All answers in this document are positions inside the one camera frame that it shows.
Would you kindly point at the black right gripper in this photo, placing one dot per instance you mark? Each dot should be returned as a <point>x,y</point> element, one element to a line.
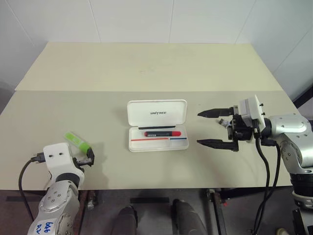
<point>240,131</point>

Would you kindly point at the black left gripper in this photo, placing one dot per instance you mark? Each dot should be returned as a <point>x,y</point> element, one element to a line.
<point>83,161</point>

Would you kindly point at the green marker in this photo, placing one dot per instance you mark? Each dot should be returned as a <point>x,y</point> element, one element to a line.
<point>76,141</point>

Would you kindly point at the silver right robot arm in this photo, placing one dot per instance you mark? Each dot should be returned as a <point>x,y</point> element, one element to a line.
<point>293,137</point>

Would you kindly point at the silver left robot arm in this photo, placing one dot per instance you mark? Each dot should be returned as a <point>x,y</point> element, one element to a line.
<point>57,198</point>

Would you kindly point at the red marker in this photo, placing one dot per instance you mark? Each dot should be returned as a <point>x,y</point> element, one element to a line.
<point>163,133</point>

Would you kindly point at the white open pencil case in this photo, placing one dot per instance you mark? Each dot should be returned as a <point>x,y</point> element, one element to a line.
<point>156,113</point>

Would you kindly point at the rusty metal table leg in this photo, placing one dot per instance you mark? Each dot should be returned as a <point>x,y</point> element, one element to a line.
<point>89,199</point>

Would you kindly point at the black table crossbar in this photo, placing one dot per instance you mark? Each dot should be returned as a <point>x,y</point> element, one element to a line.
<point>149,200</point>

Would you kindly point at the dark grey rounded shape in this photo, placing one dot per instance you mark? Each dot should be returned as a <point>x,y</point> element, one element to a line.
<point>127,220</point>

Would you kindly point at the grey metal table leg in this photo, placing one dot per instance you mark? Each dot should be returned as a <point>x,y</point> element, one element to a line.
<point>213,210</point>

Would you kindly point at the beige shoe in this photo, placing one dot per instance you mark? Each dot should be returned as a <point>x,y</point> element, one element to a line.
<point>283,231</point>

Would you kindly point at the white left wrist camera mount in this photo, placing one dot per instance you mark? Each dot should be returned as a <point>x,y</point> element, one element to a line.
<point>56,156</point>

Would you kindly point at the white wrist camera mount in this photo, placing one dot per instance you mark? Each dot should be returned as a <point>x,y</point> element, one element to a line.
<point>56,156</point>
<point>252,111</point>

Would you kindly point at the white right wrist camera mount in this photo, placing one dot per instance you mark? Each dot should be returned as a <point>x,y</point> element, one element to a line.
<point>252,111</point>

